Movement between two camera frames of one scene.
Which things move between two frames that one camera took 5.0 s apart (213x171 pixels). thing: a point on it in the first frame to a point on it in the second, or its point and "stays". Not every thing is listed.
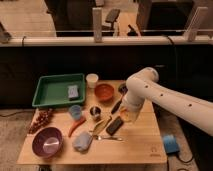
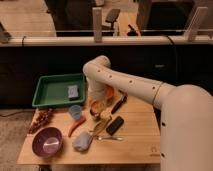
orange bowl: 104,92 stays
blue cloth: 82,141 stays
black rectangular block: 113,128 stays
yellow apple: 127,115 to 98,107
